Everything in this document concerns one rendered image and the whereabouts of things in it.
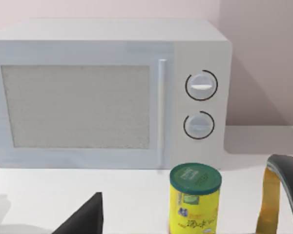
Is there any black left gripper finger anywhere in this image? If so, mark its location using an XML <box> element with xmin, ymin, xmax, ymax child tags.
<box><xmin>51</xmin><ymin>192</ymin><xmax>105</xmax><ymax>234</ymax></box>

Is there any pale microwave door handle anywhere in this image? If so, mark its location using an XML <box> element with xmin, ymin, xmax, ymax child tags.
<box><xmin>157</xmin><ymin>58</ymin><xmax>167</xmax><ymax>169</ymax></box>

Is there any pale microwave door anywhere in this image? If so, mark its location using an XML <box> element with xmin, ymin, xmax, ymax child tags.
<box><xmin>0</xmin><ymin>40</ymin><xmax>174</xmax><ymax>169</ymax></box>

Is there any small white microwave knob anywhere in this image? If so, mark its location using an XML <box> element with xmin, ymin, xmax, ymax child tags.
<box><xmin>183</xmin><ymin>111</ymin><xmax>215</xmax><ymax>140</ymax></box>

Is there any yellow can with green lid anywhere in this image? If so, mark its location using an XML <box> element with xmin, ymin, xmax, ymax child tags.
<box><xmin>168</xmin><ymin>162</ymin><xmax>223</xmax><ymax>234</ymax></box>

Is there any pale microwave oven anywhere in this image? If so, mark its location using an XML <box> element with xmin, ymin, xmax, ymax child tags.
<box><xmin>0</xmin><ymin>19</ymin><xmax>233</xmax><ymax>170</ymax></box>

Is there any large white microwave knob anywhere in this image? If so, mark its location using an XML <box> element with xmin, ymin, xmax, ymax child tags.
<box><xmin>185</xmin><ymin>70</ymin><xmax>219</xmax><ymax>101</ymax></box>

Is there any gold object with dark handle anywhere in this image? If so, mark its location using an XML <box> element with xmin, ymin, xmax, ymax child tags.
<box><xmin>255</xmin><ymin>154</ymin><xmax>293</xmax><ymax>234</ymax></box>

